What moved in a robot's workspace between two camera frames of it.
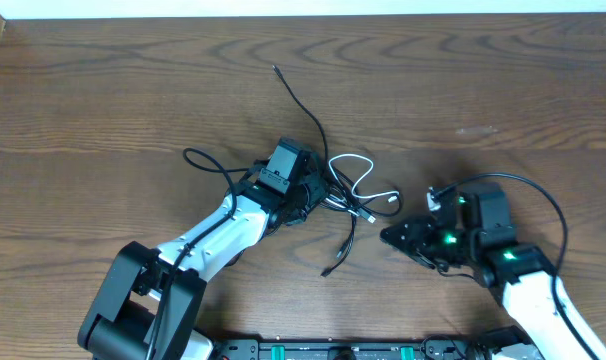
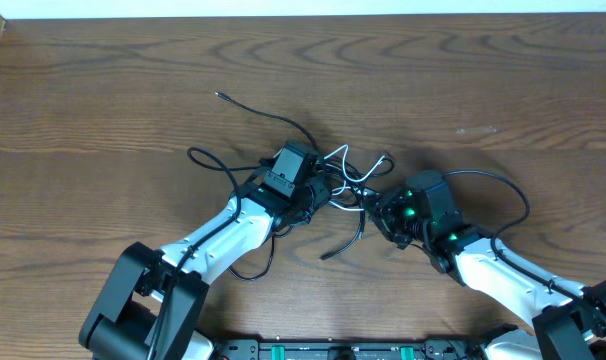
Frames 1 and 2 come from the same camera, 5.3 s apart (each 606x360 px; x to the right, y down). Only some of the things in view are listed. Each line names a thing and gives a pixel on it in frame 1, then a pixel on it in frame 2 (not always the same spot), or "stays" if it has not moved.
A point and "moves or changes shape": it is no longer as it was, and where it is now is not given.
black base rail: (249, 347) stays
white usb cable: (391, 199) moves or changes shape
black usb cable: (356, 201) -> (380, 175)
